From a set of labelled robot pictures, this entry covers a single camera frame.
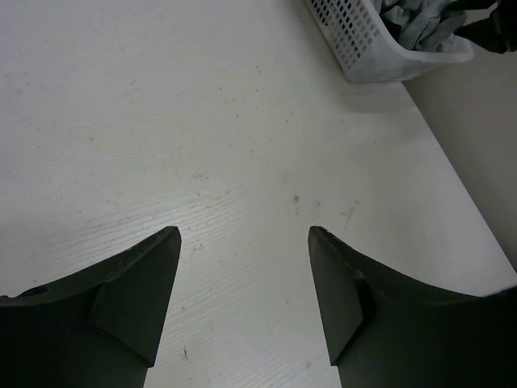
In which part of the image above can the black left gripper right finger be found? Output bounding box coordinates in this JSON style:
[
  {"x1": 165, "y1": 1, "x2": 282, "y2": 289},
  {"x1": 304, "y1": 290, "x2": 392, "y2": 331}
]
[{"x1": 308, "y1": 226, "x2": 516, "y2": 387}]

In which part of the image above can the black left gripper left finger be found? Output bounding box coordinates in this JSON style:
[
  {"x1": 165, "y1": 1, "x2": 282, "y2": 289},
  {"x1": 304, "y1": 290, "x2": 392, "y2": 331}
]
[{"x1": 1, "y1": 226, "x2": 181, "y2": 387}]

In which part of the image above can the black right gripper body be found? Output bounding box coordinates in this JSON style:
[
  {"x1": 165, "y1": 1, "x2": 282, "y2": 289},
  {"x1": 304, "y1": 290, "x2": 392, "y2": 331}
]
[{"x1": 460, "y1": 0, "x2": 516, "y2": 54}]

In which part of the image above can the grey tank top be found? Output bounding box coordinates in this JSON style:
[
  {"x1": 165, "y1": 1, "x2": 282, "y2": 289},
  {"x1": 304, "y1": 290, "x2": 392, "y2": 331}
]
[{"x1": 373, "y1": 0, "x2": 467, "y2": 53}]

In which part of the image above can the white perforated plastic basket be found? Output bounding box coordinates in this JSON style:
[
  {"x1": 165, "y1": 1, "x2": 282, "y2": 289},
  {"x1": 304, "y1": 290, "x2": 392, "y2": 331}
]
[{"x1": 306, "y1": 1, "x2": 474, "y2": 82}]

